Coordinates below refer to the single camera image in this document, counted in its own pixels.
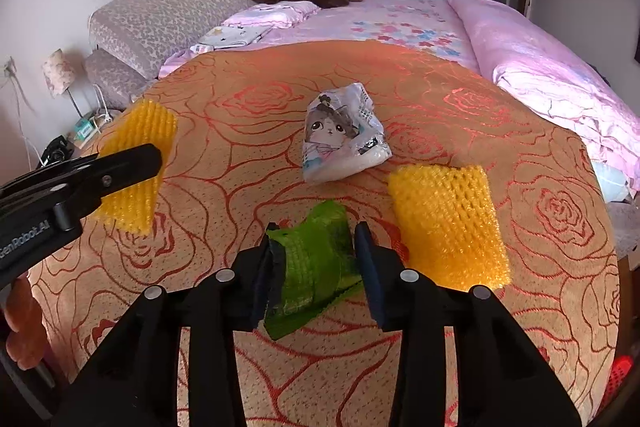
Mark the orange rose patterned blanket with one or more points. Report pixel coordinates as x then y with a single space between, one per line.
525 167

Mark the pink quilt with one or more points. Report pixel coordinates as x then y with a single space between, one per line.
550 72

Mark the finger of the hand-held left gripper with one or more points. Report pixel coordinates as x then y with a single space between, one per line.
120 167

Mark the black camera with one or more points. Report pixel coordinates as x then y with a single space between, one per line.
55 152

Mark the green plastic wrapper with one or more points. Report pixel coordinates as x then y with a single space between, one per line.
315 267

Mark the grey upholstered headboard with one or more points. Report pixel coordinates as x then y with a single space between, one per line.
165 17

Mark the pink floral bedsheet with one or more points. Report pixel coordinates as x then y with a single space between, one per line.
400 27

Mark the pale blue pillow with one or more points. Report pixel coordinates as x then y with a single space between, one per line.
612 179

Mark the yellow foam net sleeve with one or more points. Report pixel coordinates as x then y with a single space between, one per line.
450 227
145 127

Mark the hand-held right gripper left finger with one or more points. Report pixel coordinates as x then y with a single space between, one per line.
262 292

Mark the grey bed frame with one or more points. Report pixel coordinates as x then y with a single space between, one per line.
627 227

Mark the person's left hand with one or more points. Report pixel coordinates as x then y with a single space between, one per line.
22 327

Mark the patterned table lamp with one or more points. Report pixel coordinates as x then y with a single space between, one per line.
60 72

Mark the white cartoon printed packet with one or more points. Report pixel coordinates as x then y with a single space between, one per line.
340 142

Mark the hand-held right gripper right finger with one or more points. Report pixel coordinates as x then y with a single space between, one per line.
372 279

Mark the red plastic basket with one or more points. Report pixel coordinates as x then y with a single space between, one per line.
622 369

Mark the white starred folded cloth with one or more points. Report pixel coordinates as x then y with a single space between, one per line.
232 37

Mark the pink pillow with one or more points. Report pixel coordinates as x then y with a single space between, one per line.
270 14

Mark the cluttered bedside table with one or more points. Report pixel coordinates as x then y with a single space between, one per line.
87 129

